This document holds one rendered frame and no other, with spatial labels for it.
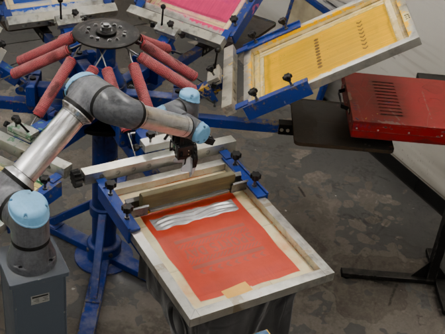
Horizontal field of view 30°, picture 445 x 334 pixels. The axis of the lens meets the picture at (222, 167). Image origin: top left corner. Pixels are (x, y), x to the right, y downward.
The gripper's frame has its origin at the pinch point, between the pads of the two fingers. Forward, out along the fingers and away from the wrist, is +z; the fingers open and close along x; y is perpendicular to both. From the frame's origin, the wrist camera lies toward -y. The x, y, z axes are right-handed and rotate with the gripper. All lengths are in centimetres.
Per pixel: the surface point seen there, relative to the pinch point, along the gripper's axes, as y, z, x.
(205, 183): -6.8, 7.0, 2.0
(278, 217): -26.5, 13.1, 25.8
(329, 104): -102, 18, -44
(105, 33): 0, -20, -82
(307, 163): -155, 113, -115
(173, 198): 7.1, 10.4, 1.7
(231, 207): -14.9, 15.9, 10.0
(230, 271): 3.8, 16.4, 41.6
